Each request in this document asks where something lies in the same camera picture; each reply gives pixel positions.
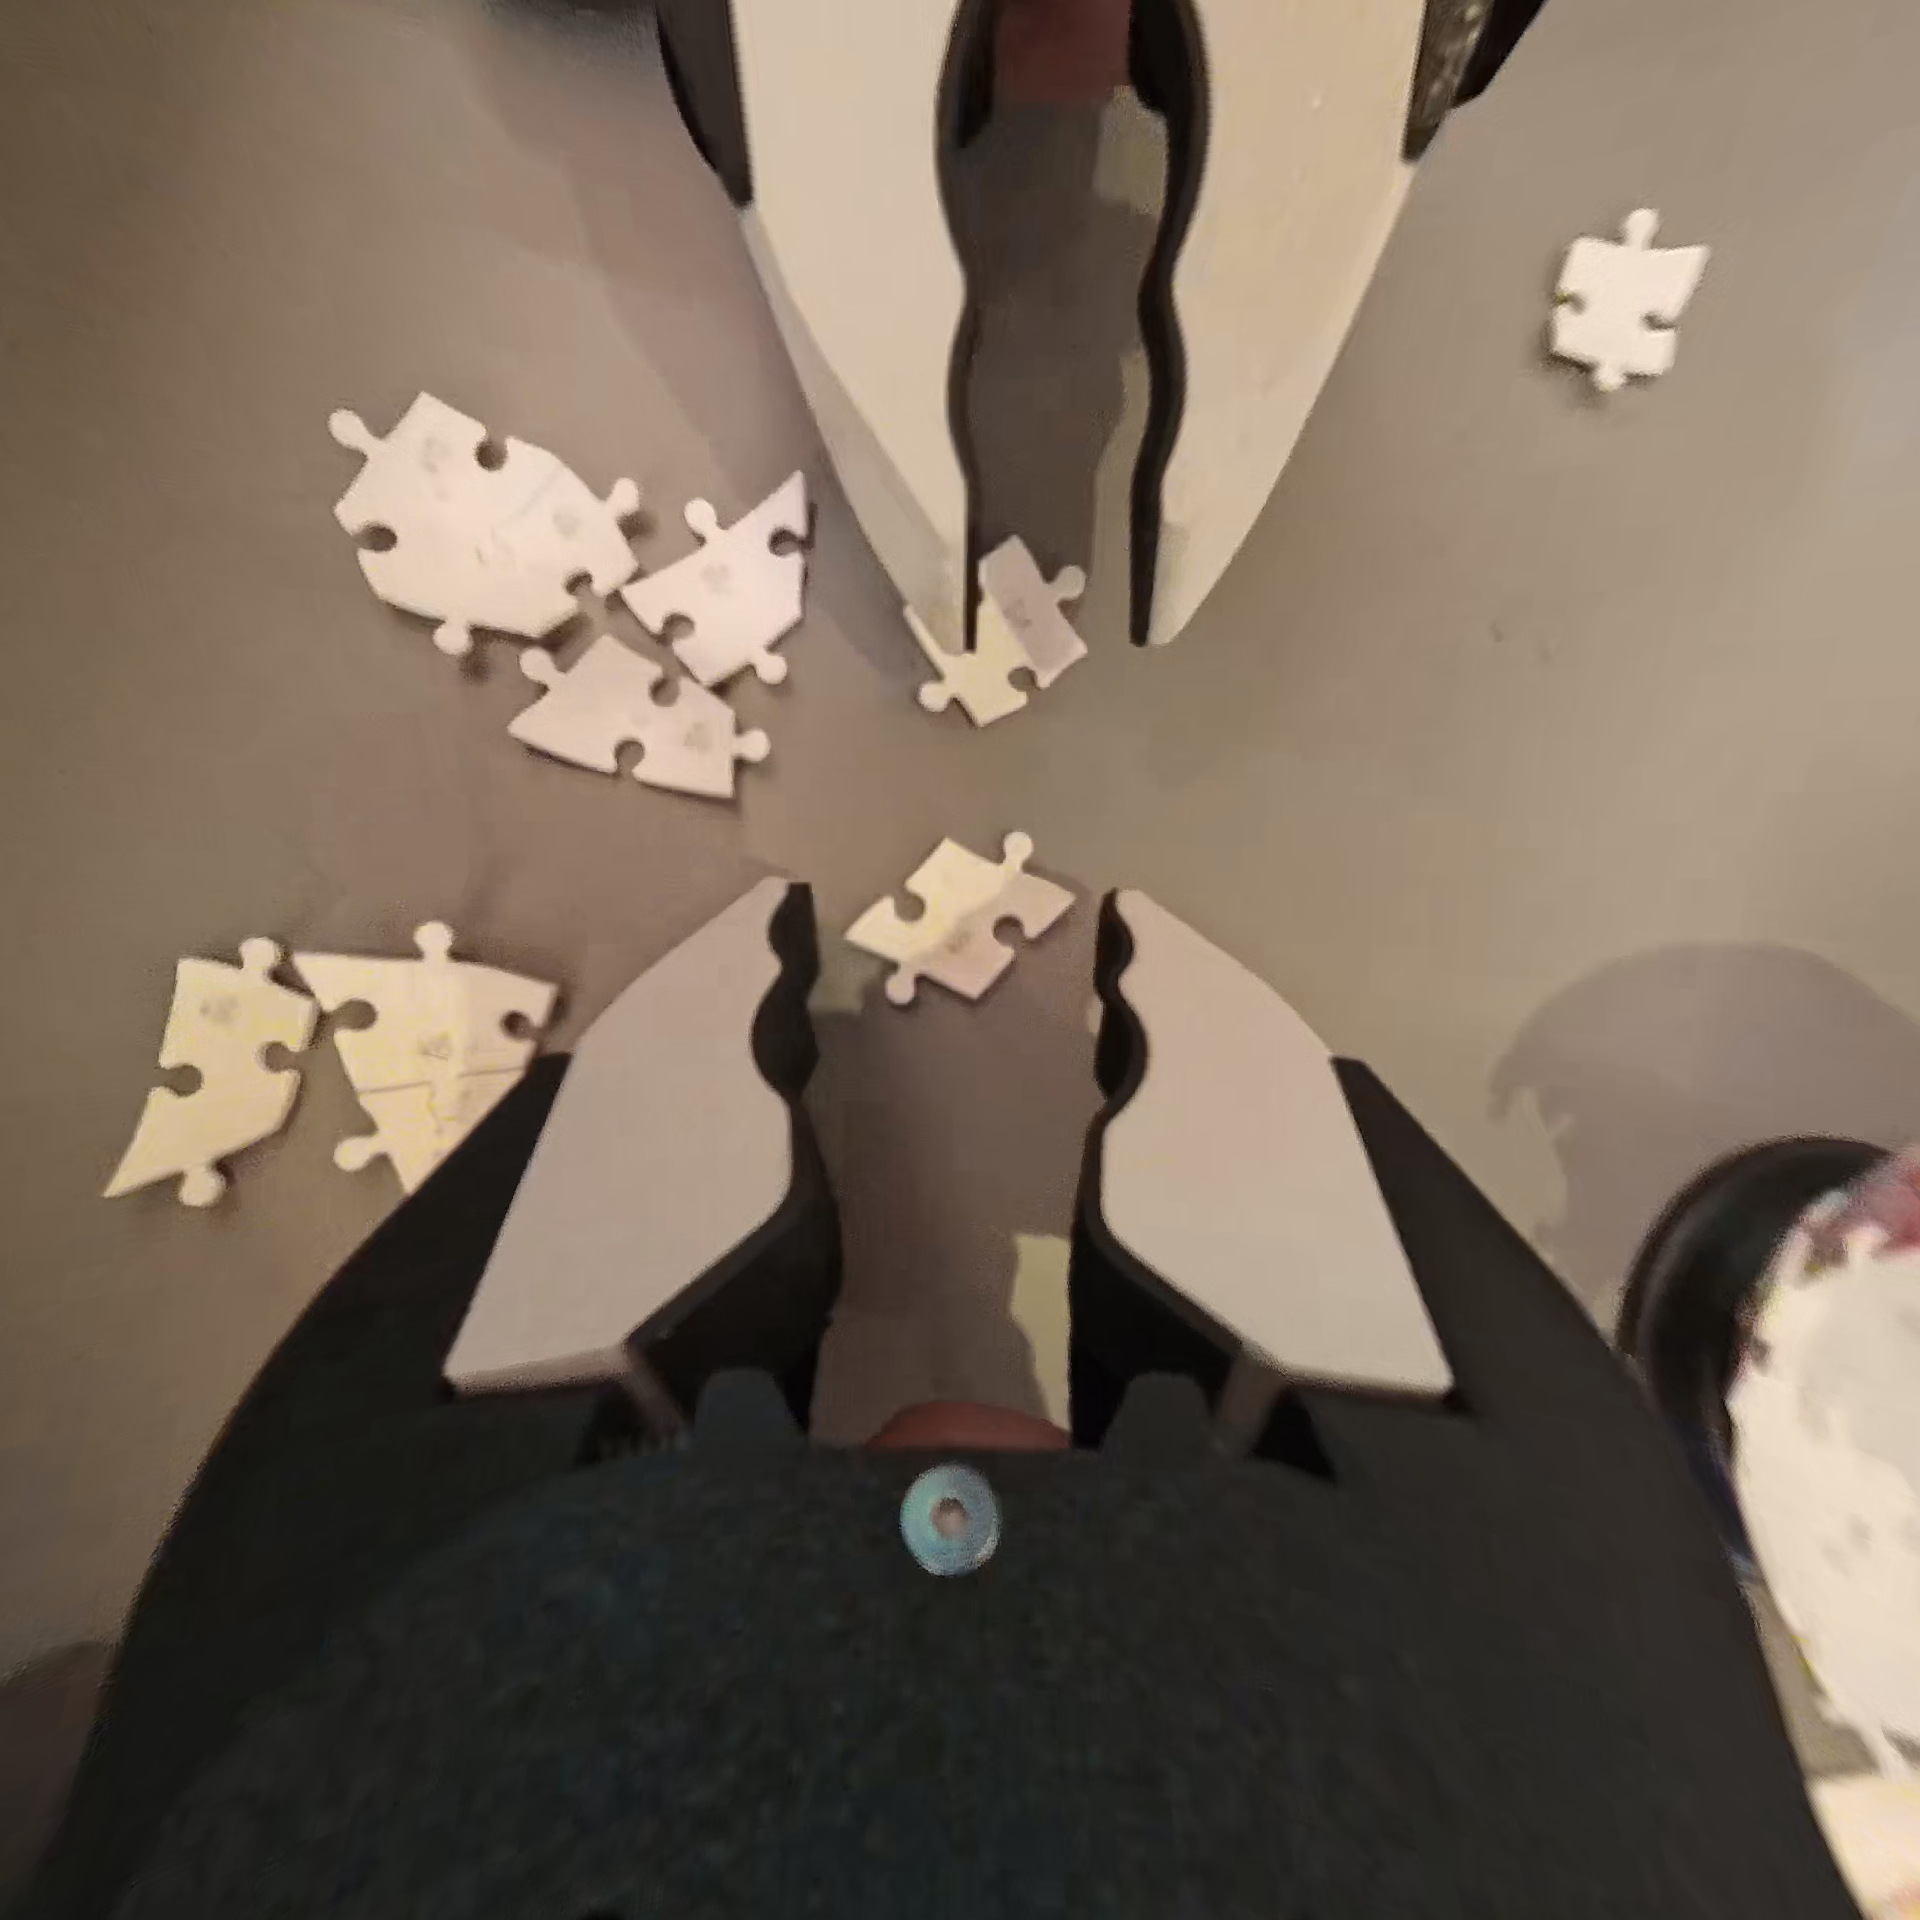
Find colourful 3D puzzle ball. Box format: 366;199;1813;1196
1727;1148;1920;1790

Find white puzzle piece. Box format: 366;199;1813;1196
1546;210;1713;393
845;831;1080;1005
907;534;1090;731

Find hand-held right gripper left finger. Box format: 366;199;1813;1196
443;877;839;1433

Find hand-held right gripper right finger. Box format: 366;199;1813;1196
1065;884;1456;1450

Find black ball stand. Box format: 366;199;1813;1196
1616;1135;1896;1509

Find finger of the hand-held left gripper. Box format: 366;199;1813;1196
1128;0;1432;650
725;0;985;635

